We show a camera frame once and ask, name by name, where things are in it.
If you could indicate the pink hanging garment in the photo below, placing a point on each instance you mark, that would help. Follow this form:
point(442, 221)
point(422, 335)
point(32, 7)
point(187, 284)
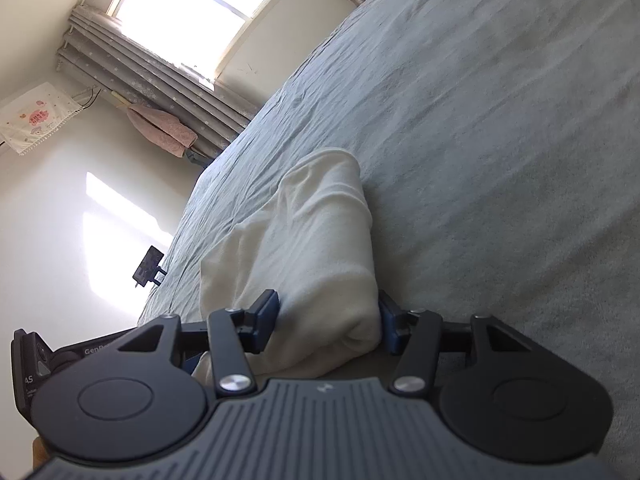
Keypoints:
point(162, 130)

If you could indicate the grey star curtain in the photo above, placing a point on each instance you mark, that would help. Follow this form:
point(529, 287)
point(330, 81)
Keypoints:
point(150, 75)

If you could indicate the white printed wall cloth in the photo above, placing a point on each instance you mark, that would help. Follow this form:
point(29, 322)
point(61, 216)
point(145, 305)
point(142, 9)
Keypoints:
point(35, 117)

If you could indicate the dark hanging bag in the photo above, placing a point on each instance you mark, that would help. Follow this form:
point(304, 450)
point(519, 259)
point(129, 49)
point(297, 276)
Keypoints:
point(195, 156)

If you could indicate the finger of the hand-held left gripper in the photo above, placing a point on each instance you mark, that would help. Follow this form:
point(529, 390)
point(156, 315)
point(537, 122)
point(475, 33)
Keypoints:
point(191, 364)

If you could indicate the black phone on stand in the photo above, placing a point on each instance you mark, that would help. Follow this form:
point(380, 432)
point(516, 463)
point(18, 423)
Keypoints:
point(147, 266)

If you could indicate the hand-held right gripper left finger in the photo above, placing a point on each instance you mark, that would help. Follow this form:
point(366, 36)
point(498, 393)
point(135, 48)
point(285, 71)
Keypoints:
point(271, 317)

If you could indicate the grey bed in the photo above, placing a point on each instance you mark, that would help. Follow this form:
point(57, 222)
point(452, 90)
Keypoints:
point(475, 135)

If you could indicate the white long-sleeve shirt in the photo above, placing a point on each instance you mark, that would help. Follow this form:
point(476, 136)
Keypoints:
point(315, 250)

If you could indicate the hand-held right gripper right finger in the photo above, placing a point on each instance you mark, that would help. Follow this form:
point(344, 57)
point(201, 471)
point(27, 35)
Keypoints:
point(387, 327)

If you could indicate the window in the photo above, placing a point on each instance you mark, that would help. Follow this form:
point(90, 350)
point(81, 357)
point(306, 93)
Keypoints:
point(190, 5)

